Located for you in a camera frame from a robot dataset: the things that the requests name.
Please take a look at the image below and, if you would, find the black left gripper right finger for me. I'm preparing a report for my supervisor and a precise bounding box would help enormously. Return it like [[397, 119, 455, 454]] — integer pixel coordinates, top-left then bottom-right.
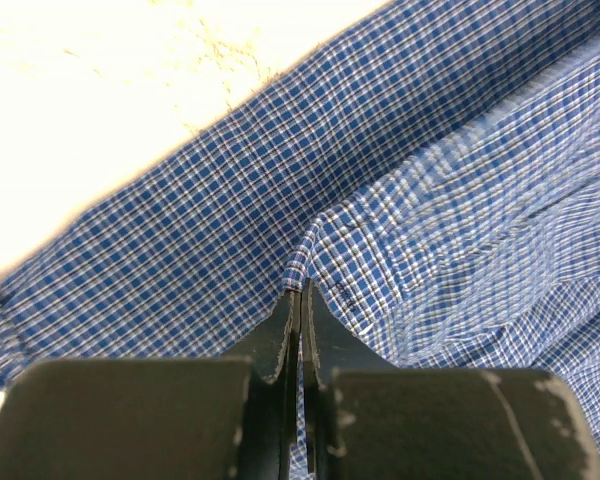
[[300, 283, 600, 479]]

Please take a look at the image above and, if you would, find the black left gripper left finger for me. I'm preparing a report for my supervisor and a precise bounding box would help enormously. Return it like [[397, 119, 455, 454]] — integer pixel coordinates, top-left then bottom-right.
[[0, 292, 300, 479]]

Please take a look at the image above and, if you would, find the blue checkered long sleeve shirt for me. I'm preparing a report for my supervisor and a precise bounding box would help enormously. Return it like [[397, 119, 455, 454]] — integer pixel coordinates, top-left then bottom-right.
[[0, 1, 600, 452]]

